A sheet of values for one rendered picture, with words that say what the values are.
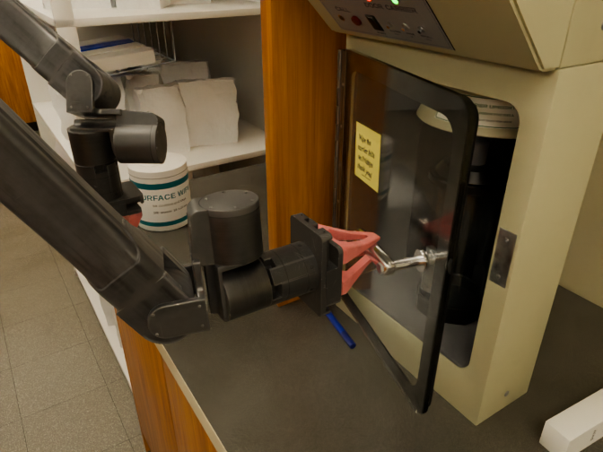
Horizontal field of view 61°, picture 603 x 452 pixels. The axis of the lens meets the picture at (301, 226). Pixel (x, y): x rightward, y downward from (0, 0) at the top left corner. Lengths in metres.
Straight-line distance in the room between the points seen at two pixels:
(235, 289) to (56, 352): 2.00
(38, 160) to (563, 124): 0.48
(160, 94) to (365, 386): 1.18
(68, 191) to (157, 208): 0.73
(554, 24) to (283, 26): 0.37
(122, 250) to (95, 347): 1.96
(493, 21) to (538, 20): 0.03
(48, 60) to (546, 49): 0.60
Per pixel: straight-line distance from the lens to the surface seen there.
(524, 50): 0.50
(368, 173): 0.68
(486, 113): 0.63
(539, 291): 0.70
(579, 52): 0.56
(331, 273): 0.54
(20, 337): 2.62
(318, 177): 0.85
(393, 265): 0.56
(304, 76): 0.78
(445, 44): 0.57
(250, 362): 0.83
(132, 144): 0.73
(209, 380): 0.81
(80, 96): 0.75
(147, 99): 1.69
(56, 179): 0.46
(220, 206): 0.47
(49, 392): 2.29
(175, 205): 1.18
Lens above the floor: 1.50
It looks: 28 degrees down
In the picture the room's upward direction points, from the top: straight up
